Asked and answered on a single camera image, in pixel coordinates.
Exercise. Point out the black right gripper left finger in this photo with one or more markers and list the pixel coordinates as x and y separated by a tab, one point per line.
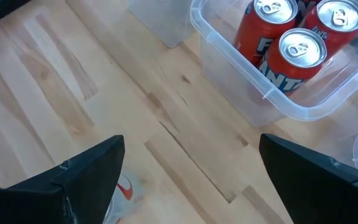
57	199

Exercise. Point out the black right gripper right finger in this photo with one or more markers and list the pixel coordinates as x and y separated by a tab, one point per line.
319	196

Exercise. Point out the silver Diet Coke can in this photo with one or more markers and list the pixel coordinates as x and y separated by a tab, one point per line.
126	193

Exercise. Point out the red Fanta strawberry can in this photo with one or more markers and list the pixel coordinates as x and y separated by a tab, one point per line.
337	15
269	9
301	49

